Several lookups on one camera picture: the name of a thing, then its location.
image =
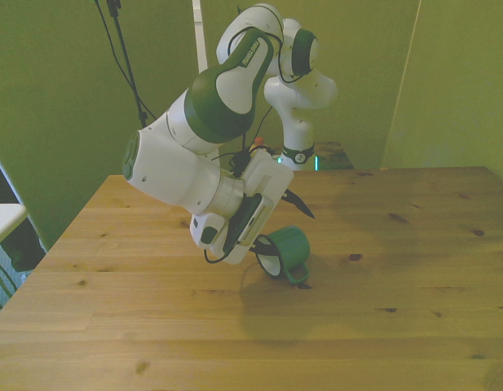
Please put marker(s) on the black tripod stand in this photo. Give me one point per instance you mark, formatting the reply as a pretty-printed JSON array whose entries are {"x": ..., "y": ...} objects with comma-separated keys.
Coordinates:
[{"x": 112, "y": 45}]

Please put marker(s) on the green plant leaves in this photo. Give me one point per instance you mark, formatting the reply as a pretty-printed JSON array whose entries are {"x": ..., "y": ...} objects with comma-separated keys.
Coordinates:
[{"x": 0, "y": 281}]

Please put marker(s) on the dark object under side table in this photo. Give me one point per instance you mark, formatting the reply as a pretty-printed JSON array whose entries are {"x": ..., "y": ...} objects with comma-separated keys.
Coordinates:
[{"x": 27, "y": 244}]

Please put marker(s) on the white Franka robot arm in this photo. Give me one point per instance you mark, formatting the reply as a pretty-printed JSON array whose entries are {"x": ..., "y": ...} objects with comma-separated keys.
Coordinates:
[{"x": 173, "y": 171}]

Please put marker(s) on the teal enamel mug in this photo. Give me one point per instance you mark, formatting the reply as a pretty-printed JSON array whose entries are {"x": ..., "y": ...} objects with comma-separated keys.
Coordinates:
[{"x": 294, "y": 244}]

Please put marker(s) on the red emergency stop button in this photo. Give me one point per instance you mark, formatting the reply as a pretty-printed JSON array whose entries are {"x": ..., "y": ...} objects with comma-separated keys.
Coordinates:
[{"x": 258, "y": 141}]

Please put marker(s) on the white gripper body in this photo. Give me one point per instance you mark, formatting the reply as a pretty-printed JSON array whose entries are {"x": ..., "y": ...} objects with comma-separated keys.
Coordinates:
[{"x": 271, "y": 175}]

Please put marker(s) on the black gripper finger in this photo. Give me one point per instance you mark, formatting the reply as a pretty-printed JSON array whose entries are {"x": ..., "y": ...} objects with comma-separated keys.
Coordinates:
[
  {"x": 265, "y": 247},
  {"x": 298, "y": 201}
]

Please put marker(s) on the white side table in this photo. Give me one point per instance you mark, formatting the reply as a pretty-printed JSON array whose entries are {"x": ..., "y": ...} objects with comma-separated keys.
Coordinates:
[{"x": 4, "y": 220}]

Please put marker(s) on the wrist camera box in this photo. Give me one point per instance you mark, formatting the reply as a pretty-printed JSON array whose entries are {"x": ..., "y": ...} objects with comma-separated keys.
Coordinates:
[{"x": 253, "y": 220}]

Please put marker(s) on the white vertical post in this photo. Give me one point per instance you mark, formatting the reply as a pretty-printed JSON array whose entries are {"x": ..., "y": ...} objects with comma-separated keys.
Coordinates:
[{"x": 200, "y": 36}]

